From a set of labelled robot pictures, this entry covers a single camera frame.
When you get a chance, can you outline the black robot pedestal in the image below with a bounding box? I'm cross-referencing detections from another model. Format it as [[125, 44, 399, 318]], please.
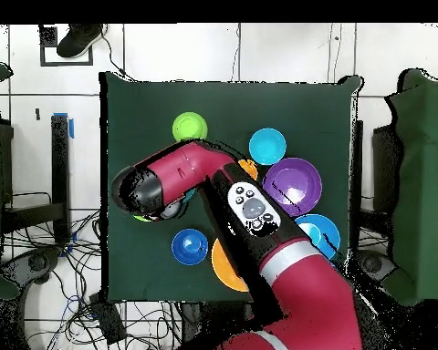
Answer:
[[180, 301, 256, 350]]

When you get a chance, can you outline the dark green tablecloth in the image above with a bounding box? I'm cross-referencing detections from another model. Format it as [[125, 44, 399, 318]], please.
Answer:
[[99, 70, 362, 304]]

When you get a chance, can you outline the dark grey seat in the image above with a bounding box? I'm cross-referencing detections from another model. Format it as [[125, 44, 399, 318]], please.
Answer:
[[353, 249, 396, 289]]

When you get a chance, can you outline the orange cup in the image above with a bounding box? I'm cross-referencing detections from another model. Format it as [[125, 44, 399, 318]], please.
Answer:
[[237, 159, 259, 181]]

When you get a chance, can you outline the person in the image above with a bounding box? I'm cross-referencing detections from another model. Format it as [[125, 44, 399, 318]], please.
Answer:
[[56, 23, 110, 58]]

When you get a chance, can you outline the purple bowl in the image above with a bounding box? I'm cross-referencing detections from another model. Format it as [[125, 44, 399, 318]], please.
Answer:
[[262, 157, 323, 218]]

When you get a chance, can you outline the small dark blue bowl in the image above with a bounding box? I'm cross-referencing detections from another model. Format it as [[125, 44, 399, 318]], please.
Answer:
[[171, 228, 210, 266]]

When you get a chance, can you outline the large orange bowl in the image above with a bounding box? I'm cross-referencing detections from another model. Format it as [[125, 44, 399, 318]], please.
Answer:
[[211, 237, 250, 293]]

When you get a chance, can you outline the small green bowl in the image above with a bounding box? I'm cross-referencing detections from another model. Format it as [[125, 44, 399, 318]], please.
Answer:
[[172, 111, 209, 142]]

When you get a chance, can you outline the large blue bowl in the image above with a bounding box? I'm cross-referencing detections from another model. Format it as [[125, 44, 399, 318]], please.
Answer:
[[294, 213, 341, 261]]

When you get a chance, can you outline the black power strip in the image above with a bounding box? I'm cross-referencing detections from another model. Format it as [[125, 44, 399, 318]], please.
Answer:
[[88, 291, 128, 345]]

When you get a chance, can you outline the small light blue bowl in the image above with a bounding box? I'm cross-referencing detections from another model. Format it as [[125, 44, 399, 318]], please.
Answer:
[[248, 127, 288, 166]]

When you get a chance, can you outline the black metal stand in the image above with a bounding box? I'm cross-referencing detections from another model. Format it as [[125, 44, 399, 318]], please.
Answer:
[[1, 114, 71, 243]]

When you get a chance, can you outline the black square floor frame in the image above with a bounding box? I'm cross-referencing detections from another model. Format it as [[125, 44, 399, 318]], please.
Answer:
[[39, 24, 94, 67]]

